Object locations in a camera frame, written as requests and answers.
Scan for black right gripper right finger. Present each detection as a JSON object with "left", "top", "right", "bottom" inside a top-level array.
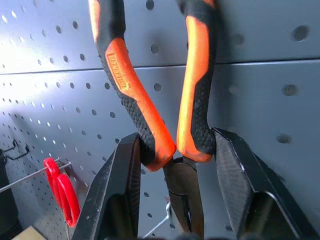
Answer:
[{"left": 212, "top": 127, "right": 320, "bottom": 240}]

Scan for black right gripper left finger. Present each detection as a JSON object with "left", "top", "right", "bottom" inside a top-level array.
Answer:
[{"left": 71, "top": 132, "right": 141, "bottom": 240}]

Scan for orange and black pliers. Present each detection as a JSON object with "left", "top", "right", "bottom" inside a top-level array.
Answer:
[{"left": 87, "top": 0, "right": 220, "bottom": 240}]

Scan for grey metal pegboard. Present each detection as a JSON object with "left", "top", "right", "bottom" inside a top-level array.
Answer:
[{"left": 0, "top": 0, "right": 320, "bottom": 240}]

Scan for short silver peg hook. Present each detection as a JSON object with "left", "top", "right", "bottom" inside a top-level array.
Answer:
[{"left": 141, "top": 201, "right": 174, "bottom": 239}]

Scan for long silver peg hook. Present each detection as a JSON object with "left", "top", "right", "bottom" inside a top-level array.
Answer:
[{"left": 0, "top": 157, "right": 72, "bottom": 194}]

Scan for black double peg hook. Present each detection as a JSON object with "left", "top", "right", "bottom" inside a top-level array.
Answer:
[{"left": 2, "top": 138, "right": 30, "bottom": 161}]

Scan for red plastic handled tool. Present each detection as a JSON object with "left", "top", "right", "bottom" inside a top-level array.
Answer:
[{"left": 42, "top": 157, "right": 81, "bottom": 228}]

